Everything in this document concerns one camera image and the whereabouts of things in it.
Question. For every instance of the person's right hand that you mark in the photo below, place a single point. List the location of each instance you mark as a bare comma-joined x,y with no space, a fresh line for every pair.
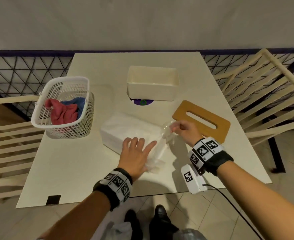
188,131

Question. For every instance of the person's left hand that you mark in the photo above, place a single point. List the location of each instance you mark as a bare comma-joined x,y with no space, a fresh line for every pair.
134,159

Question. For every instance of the wooden lid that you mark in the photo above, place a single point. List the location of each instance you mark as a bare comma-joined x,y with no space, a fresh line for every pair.
212,127

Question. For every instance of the clear plastic wrapper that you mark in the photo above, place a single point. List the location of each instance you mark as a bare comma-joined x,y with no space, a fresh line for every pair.
162,147

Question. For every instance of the white tissues pack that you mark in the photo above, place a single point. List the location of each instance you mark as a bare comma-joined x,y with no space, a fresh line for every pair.
119,132

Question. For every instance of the cream tissue box base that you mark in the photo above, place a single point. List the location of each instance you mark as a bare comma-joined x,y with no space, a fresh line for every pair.
152,93

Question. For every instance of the white plastic mesh basket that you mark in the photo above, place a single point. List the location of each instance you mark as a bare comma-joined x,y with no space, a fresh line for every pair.
72,132

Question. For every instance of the red cloth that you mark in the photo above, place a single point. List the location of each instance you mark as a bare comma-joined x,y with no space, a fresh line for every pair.
62,113

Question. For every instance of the person's right forearm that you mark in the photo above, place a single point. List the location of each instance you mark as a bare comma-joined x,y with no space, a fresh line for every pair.
262,194

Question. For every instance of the person's left forearm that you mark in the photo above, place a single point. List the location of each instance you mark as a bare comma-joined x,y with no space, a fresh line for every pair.
79,217

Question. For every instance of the black marker-tagged right wristband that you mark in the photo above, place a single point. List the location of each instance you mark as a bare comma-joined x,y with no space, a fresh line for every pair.
209,152

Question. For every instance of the black marker-tagged wristband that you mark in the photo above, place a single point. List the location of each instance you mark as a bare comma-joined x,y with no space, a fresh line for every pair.
117,184
209,152

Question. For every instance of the black marker-tagged left wristband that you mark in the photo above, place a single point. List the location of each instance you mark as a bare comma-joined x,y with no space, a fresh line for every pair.
117,184

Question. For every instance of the purple round sticker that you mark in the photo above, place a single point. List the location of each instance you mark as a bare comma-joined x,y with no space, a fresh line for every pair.
143,102

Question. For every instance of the black left shoe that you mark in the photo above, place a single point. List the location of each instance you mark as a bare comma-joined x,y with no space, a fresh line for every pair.
133,222

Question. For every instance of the black shoe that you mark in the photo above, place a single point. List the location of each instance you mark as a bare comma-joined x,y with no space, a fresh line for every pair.
133,222
162,219

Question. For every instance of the black right shoe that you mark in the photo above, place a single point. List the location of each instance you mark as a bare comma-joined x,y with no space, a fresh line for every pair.
162,219

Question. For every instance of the white plastic bag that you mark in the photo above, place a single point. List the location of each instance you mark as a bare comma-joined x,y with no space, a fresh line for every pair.
120,232

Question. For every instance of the blue cloth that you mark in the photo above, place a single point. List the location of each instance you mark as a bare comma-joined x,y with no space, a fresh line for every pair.
78,102

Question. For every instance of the grey plastic bag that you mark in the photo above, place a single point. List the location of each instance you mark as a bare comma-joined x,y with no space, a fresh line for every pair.
192,234

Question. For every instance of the cream slatted chair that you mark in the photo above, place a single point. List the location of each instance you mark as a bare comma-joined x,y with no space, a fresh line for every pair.
284,72
11,99

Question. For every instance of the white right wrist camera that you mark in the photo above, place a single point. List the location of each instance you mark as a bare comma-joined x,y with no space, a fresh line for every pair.
193,179

